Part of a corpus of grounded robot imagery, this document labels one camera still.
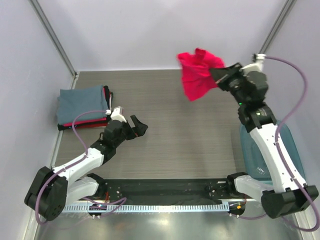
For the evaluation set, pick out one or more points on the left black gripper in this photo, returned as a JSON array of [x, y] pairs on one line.
[[139, 130]]

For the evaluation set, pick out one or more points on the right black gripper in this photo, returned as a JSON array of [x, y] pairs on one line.
[[217, 73]]

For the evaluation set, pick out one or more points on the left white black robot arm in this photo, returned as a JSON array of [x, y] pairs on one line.
[[53, 188]]

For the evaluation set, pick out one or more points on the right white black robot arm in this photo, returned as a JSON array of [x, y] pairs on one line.
[[289, 193]]

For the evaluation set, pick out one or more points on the folded black t shirt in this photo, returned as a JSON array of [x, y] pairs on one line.
[[85, 107]]

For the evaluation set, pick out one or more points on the folded grey-blue t shirt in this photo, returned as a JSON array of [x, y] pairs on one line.
[[94, 101]]

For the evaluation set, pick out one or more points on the blue plastic bin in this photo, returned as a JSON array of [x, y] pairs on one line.
[[254, 162]]

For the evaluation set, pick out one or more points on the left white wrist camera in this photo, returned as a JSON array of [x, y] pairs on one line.
[[117, 115]]

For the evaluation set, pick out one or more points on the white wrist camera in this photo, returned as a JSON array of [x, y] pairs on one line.
[[256, 65], [117, 115]]

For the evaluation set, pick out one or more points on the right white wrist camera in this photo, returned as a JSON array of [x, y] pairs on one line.
[[256, 65]]

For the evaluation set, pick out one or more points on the right aluminium frame post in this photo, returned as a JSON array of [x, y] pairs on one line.
[[277, 25]]

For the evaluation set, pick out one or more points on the aluminium frame post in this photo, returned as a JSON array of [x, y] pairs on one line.
[[52, 35], [277, 25]]

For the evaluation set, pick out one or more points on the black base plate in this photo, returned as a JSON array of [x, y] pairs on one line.
[[169, 192]]

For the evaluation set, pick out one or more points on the slotted cable duct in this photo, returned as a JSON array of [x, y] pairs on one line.
[[86, 207]]

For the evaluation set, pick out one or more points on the left aluminium frame post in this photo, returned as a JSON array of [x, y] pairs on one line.
[[52, 35]]

